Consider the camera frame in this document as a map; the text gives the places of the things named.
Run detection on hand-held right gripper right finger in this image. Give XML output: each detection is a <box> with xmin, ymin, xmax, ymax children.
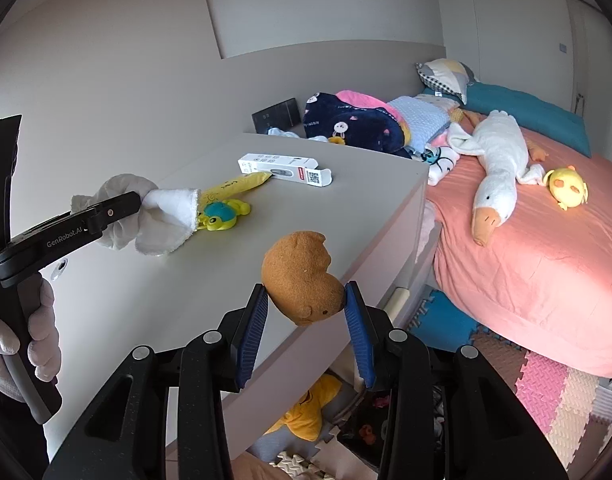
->
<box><xmin>343</xmin><ymin>281</ymin><xmax>569</xmax><ymax>480</ymax></box>

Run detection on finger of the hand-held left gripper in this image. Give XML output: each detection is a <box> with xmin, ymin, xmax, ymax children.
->
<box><xmin>85</xmin><ymin>191</ymin><xmax>143</xmax><ymax>236</ymax></box>

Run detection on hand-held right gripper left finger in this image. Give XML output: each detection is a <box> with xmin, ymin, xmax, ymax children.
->
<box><xmin>46</xmin><ymin>282</ymin><xmax>271</xmax><ymax>480</ymax></box>

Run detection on brown squishy animal toy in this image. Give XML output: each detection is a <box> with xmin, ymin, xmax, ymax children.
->
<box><xmin>262</xmin><ymin>230</ymin><xmax>345</xmax><ymax>327</ymax></box>

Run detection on black trash bin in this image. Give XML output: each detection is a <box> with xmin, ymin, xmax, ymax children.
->
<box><xmin>331</xmin><ymin>382</ymin><xmax>449</xmax><ymax>461</ymax></box>

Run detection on person's left hand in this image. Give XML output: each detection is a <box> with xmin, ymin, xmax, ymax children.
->
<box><xmin>0</xmin><ymin>277</ymin><xmax>63</xmax><ymax>403</ymax></box>

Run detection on yellow star plush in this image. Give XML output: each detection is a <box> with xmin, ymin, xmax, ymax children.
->
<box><xmin>263</xmin><ymin>374</ymin><xmax>344</xmax><ymax>442</ymax></box>

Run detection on yellow printed soft pouch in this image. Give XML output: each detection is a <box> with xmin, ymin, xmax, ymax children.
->
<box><xmin>198</xmin><ymin>170</ymin><xmax>273</xmax><ymax>206</ymax></box>

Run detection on white cardboard box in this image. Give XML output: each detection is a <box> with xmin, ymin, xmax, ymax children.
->
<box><xmin>237</xmin><ymin>152</ymin><xmax>334</xmax><ymax>188</ymax></box>

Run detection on bed with pink sheet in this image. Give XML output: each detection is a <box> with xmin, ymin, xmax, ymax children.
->
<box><xmin>426</xmin><ymin>127</ymin><xmax>612</xmax><ymax>381</ymax></box>

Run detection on pastel foam floor mat tiles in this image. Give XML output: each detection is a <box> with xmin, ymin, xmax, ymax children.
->
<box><xmin>236</xmin><ymin>287</ymin><xmax>612</xmax><ymax>480</ymax></box>

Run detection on white printed baby garment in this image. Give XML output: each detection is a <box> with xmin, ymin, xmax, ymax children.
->
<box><xmin>421</xmin><ymin>144</ymin><xmax>460</xmax><ymax>187</ymax></box>

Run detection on navy printed blanket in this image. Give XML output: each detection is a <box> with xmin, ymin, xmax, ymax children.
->
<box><xmin>302</xmin><ymin>91</ymin><xmax>411</xmax><ymax>156</ymax></box>

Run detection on white goose plush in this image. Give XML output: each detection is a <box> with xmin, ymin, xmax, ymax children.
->
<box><xmin>446</xmin><ymin>109</ymin><xmax>546</xmax><ymax>247</ymax></box>

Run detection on light blue blanket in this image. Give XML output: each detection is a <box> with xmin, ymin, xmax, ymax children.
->
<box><xmin>386</xmin><ymin>95</ymin><xmax>459</xmax><ymax>153</ymax></box>

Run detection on pink blanket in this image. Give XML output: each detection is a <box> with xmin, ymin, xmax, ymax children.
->
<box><xmin>335</xmin><ymin>89</ymin><xmax>389</xmax><ymax>111</ymax></box>

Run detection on yellow chick plush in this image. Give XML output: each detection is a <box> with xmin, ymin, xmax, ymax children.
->
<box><xmin>543</xmin><ymin>166</ymin><xmax>589</xmax><ymax>211</ymax></box>

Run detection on checked patchwork pillow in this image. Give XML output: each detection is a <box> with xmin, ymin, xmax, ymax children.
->
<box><xmin>417</xmin><ymin>58</ymin><xmax>479</xmax><ymax>106</ymax></box>

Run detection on teal pillow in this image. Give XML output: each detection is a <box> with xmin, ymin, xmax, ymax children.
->
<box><xmin>421</xmin><ymin>81</ymin><xmax>591</xmax><ymax>158</ymax></box>

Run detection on black wall panel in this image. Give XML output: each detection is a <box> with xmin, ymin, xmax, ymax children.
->
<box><xmin>251</xmin><ymin>98</ymin><xmax>301</xmax><ymax>136</ymax></box>

